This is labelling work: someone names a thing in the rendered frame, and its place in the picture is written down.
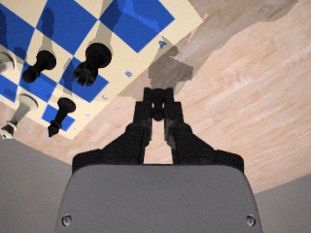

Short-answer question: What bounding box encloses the blue and cream chessboard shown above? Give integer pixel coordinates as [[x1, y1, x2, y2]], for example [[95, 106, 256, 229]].
[[0, 0, 203, 140]]

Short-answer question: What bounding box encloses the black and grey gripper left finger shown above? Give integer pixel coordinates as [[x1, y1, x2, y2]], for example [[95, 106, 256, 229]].
[[72, 87, 153, 174]]

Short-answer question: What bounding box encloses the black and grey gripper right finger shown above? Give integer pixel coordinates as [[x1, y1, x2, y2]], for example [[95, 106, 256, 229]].
[[163, 87, 244, 173]]

